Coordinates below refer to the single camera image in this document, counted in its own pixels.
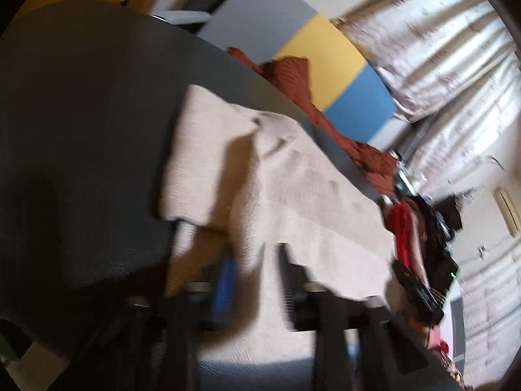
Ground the beige knit sweater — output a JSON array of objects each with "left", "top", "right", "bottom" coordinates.
[{"left": 159, "top": 85, "right": 395, "bottom": 365}]

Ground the grey yellow blue headboard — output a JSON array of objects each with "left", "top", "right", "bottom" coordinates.
[{"left": 198, "top": 0, "right": 396, "bottom": 143}]

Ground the rust brown knit garment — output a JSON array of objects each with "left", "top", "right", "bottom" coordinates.
[{"left": 225, "top": 46, "right": 399, "bottom": 196}]

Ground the patterned white curtain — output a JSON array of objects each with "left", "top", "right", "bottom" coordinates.
[{"left": 335, "top": 0, "right": 520, "bottom": 387}]

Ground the dark grey mattress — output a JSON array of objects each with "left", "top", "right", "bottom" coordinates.
[{"left": 0, "top": 0, "right": 382, "bottom": 359}]

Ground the red garment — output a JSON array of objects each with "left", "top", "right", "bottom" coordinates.
[{"left": 384, "top": 202, "right": 429, "bottom": 286}]

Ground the dark purple black garment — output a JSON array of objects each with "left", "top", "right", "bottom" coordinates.
[{"left": 412, "top": 195, "right": 459, "bottom": 303}]

